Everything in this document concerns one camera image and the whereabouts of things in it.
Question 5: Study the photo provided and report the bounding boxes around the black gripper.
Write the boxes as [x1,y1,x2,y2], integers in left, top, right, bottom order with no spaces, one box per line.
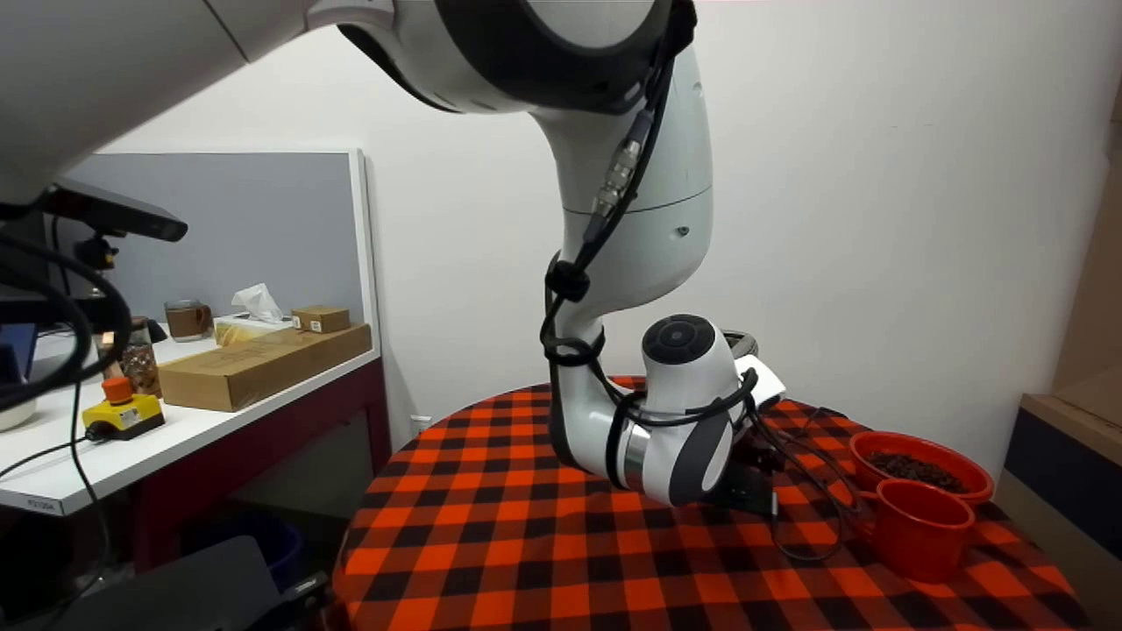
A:
[706,432,784,524]

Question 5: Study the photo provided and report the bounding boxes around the red bowl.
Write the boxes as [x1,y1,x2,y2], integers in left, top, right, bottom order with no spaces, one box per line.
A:
[844,429,998,512]

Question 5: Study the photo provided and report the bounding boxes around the dark coffee beans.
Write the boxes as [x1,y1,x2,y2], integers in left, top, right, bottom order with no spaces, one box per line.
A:
[874,452,968,494]

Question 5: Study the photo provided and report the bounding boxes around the red black plaid tablecloth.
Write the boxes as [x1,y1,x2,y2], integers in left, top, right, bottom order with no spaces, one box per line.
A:
[331,374,1099,631]

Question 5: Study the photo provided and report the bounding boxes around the wooden cabinet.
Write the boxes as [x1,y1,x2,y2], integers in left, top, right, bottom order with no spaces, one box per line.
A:
[997,115,1122,602]

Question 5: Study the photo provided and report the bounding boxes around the small tan cardboard box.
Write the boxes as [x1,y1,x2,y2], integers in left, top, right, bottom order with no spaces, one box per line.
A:
[292,305,355,338]

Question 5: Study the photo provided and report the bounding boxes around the flat cardboard box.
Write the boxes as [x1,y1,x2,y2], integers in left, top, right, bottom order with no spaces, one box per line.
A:
[153,323,375,413]

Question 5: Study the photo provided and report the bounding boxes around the tissue box with white tissue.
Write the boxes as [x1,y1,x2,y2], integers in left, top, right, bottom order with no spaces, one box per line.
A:
[210,282,303,351]

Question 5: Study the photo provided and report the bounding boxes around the grey partition panel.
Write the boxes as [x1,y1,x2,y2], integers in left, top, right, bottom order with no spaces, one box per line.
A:
[51,150,383,354]

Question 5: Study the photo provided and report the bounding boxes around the white desk with maroon front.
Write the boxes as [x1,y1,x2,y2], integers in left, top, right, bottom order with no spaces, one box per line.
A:
[0,330,397,576]

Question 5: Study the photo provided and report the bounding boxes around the small dark brown box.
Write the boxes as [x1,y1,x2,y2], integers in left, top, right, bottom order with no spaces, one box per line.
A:
[163,298,219,344]

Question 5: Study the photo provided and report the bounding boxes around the brown patterned can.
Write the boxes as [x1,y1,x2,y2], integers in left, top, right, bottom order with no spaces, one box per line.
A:
[96,323,165,399]

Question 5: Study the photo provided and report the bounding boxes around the yellow toy car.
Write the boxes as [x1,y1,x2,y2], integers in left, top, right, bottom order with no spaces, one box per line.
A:
[80,370,168,445]

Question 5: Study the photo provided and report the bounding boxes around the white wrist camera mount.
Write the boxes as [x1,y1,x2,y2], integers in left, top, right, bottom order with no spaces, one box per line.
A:
[733,351,789,413]

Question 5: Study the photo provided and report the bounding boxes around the red cup with handle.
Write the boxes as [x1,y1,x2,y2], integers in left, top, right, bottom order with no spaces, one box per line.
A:
[856,476,977,586]

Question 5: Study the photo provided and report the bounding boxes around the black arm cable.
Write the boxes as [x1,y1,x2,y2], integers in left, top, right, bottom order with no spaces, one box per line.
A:
[537,0,766,494]

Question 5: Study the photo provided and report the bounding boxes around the thin black cable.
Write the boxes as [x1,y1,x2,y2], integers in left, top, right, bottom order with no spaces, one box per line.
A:
[0,370,113,520]

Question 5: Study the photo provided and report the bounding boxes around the black camera bar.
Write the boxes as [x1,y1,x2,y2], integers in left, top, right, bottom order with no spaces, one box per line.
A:
[35,179,192,244]

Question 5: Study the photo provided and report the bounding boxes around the black camera stand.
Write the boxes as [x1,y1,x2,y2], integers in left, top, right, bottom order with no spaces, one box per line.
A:
[0,231,134,340]

